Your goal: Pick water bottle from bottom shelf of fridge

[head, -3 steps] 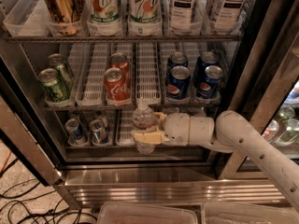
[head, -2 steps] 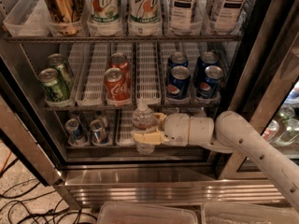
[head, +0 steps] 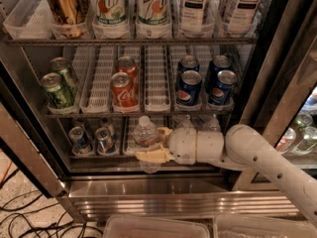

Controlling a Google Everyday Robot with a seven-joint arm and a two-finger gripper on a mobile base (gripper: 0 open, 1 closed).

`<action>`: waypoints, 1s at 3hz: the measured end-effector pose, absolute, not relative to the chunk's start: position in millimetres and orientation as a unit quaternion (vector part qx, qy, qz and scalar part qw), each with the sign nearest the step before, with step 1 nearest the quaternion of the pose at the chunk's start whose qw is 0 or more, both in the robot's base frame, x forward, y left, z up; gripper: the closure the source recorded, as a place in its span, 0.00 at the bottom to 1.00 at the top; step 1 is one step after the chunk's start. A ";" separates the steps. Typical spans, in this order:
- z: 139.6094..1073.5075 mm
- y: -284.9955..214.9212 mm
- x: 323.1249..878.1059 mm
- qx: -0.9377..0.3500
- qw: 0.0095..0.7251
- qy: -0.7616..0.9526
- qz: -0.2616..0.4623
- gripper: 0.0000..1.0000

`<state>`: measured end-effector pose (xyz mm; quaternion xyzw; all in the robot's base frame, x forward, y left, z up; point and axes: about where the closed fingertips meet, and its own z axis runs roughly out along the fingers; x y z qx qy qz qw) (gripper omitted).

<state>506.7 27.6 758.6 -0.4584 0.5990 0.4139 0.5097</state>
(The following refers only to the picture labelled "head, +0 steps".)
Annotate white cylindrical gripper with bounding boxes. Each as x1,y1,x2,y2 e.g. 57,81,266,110
136,127,225,165

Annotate clear water bottle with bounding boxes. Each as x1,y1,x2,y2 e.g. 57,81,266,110
202,117,221,132
134,116,160,174
172,115,193,128

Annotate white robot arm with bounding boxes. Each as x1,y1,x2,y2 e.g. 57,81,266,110
135,124,317,226

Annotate stainless steel fridge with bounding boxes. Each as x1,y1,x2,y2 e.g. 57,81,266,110
0,0,316,222

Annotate glass fridge door right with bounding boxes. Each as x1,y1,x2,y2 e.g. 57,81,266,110
220,0,317,191

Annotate left tea bottle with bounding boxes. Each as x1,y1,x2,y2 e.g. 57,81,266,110
179,0,211,32

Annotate tea bottle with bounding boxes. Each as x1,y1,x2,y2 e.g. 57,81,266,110
179,0,211,32
218,0,261,35

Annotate right 7up bottle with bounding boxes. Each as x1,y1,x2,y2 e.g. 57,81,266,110
137,0,168,26

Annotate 7up bottle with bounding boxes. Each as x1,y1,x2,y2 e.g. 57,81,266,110
93,0,128,26
137,0,168,26

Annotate open fridge door left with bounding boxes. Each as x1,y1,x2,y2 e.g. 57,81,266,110
0,103,63,197

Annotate left 7up bottle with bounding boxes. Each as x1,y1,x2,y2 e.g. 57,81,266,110
93,0,128,26

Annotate right tea bottle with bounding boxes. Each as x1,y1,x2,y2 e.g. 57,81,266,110
218,0,261,35

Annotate empty top shelf tray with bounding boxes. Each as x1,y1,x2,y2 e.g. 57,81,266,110
4,0,53,40

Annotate front right blue silver can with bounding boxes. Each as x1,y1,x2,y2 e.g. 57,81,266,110
95,127,115,156

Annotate blue silver can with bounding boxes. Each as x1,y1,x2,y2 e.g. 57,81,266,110
99,117,115,138
68,126,92,154
71,117,93,138
95,127,115,156

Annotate rear right blue silver can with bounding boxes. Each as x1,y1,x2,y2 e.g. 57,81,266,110
99,117,115,138

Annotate front left pepsi can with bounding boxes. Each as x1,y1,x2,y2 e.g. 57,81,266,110
176,70,202,106

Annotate pepsi can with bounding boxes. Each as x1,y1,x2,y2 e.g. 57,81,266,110
208,69,237,105
176,55,200,79
205,56,232,92
176,70,202,106

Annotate front red coca-cola can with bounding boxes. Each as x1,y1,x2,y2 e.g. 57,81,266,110
110,72,138,108

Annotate red coca-cola can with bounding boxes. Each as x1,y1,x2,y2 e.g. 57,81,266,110
115,56,139,92
110,72,138,108

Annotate front right pepsi can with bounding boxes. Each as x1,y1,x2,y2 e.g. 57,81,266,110
208,69,237,105

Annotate front left blue silver can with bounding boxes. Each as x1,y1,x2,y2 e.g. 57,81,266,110
68,126,92,154

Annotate rear left blue silver can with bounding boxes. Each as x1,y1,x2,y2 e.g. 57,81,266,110
71,117,93,138

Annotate rear left pepsi can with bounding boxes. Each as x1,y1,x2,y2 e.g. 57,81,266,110
176,55,200,79

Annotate rear red coca-cola can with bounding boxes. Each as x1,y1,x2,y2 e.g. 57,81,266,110
115,56,139,92

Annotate left clear plastic bin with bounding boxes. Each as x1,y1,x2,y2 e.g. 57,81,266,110
102,215,210,238

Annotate clear plastic bin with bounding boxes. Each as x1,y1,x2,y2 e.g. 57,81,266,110
102,215,210,238
213,214,317,238

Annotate rear right pepsi can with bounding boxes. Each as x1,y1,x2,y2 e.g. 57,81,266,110
205,56,232,92

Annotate right clear plastic bin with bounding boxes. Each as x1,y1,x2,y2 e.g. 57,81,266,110
213,214,317,238

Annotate front green soda can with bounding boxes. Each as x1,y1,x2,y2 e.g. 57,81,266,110
40,72,73,109

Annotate green soda can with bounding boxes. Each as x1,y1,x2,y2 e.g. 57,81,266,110
51,57,78,96
40,72,73,109

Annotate rear green soda can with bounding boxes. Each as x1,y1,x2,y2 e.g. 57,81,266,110
51,57,78,96

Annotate gold tall can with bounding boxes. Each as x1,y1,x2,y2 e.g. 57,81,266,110
47,0,89,38

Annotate black floor cables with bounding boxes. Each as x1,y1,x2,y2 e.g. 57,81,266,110
0,167,104,238

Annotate orange floor cable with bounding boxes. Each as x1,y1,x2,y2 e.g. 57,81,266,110
0,160,14,185

